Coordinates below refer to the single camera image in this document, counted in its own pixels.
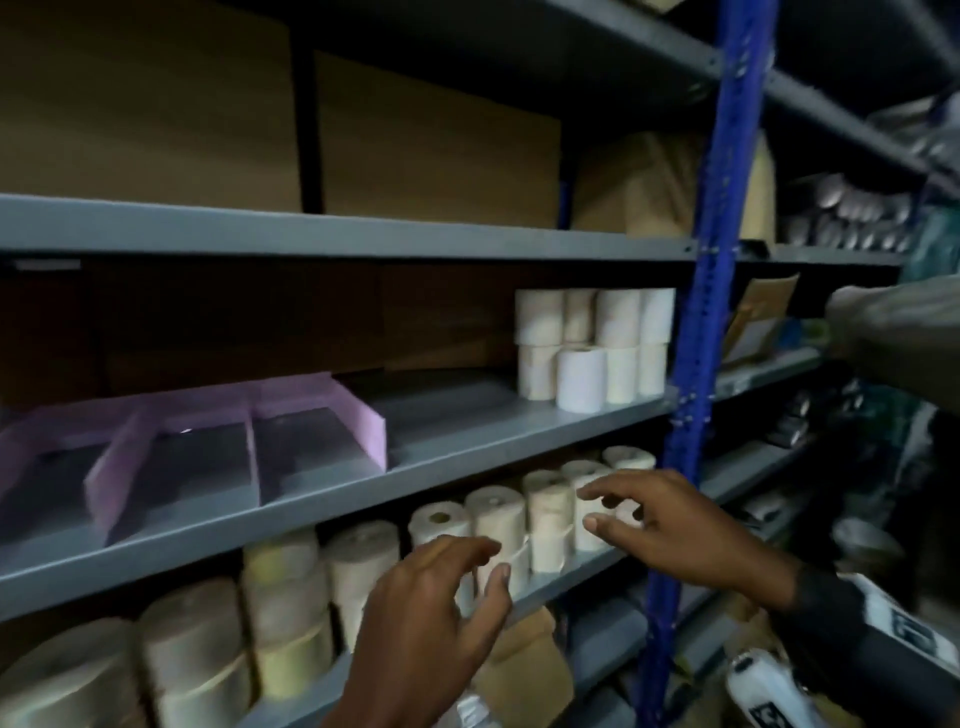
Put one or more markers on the person's left hand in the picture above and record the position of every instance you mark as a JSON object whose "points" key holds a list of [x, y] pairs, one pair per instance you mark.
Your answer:
{"points": [[420, 630]]}

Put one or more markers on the person's right hand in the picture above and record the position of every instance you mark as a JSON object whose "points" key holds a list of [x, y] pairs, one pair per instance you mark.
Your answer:
{"points": [[697, 540]]}

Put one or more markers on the row of white paper rolls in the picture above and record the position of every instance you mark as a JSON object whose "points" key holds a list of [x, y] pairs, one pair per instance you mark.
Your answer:
{"points": [[285, 600]]}

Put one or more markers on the stack of white paper rolls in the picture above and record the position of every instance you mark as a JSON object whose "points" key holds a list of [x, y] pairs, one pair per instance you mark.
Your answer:
{"points": [[581, 375]]}

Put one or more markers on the brown paper package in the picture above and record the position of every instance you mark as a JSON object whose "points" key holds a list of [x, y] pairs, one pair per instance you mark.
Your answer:
{"points": [[525, 675]]}

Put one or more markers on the black right wristband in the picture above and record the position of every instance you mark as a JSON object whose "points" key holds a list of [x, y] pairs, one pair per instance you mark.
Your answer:
{"points": [[847, 660]]}

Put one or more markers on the white marker tag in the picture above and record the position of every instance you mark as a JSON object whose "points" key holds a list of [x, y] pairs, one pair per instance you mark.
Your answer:
{"points": [[907, 622]]}

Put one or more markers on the row of grey tube ends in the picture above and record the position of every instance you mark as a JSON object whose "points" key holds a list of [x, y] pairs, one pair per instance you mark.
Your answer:
{"points": [[855, 210]]}

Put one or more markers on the orange-brown cardboard box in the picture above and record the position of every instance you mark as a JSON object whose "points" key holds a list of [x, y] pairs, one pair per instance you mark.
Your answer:
{"points": [[45, 337]]}

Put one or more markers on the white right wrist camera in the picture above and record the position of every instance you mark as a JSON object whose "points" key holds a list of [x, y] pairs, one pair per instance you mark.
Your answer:
{"points": [[765, 697]]}

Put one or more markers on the blue perforated rack post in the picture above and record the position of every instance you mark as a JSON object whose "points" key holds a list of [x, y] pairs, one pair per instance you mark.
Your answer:
{"points": [[565, 206], [712, 262]]}

